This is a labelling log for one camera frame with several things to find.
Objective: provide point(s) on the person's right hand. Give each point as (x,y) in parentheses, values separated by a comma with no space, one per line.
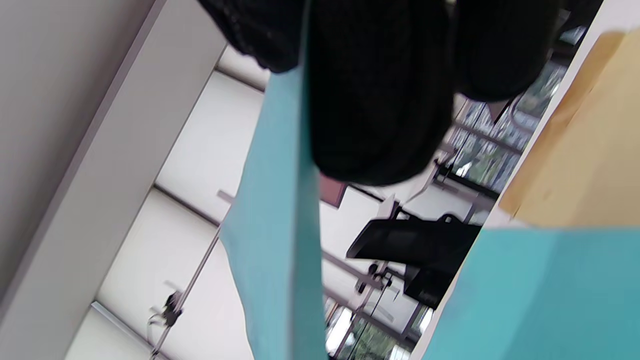
(380,90)

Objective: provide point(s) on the teal cloth sheet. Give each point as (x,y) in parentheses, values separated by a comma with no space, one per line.
(275,225)

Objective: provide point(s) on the dark red board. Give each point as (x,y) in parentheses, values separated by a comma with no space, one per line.
(331,191)

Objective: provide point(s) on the black office chair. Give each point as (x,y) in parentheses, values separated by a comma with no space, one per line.
(420,250)

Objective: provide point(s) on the yellow mat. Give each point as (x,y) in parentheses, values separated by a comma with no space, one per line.
(585,150)

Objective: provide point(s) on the teal mat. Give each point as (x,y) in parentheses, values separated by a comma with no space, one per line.
(545,300)

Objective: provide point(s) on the metal rod with clamp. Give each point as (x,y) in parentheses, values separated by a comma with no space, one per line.
(187,292)

